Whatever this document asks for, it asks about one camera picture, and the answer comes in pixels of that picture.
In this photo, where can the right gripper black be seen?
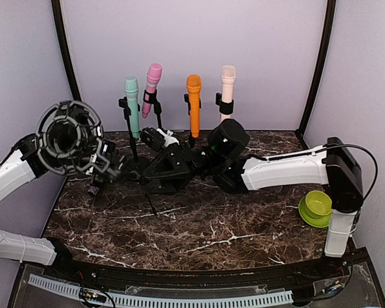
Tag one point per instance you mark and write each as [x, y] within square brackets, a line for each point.
[179, 164]

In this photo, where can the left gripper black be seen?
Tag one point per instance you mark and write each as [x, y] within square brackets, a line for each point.
[109, 174]

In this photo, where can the glitter microphone with silver grille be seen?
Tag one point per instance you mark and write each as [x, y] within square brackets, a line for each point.
[93, 190]

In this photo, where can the black tripod stand with shock mount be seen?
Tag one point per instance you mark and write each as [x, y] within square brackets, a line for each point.
[65, 137]

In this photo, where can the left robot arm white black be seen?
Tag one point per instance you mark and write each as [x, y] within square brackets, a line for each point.
[29, 159]

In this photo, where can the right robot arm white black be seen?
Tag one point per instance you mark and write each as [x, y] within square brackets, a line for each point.
[330, 164]

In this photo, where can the black stand under orange microphone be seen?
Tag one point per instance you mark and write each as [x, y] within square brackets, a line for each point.
[191, 141]

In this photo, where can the black stand under mint microphone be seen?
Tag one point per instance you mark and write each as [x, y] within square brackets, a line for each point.
[139, 164]

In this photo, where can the black stand under pink microphone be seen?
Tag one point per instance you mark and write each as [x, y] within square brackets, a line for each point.
[157, 109]

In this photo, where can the mint green microphone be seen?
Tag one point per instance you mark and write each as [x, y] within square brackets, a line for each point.
[131, 89]

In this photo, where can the black stand under cream microphone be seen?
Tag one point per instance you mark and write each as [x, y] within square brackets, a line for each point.
[224, 108]

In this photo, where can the orange microphone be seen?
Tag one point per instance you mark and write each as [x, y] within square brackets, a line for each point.
[194, 85]

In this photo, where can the pink microphone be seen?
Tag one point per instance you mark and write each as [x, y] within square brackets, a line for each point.
[153, 77]

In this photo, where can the cream white microphone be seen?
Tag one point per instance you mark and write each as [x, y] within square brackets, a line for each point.
[228, 77]

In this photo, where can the green bowl on saucer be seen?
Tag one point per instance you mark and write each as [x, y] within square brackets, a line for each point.
[315, 209]

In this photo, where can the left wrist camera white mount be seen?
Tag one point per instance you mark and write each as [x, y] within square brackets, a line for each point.
[101, 158]

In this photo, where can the white slotted cable duct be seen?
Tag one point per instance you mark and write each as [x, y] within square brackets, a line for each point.
[159, 297]

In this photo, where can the left black corner post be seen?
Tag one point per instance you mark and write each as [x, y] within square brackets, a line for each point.
[61, 33]

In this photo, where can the black corner post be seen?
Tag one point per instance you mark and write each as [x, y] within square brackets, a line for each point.
[61, 33]
[319, 67]

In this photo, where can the black front rail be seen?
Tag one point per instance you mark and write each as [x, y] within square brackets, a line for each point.
[296, 275]

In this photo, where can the right black corner post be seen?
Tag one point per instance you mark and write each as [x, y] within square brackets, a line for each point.
[319, 67]

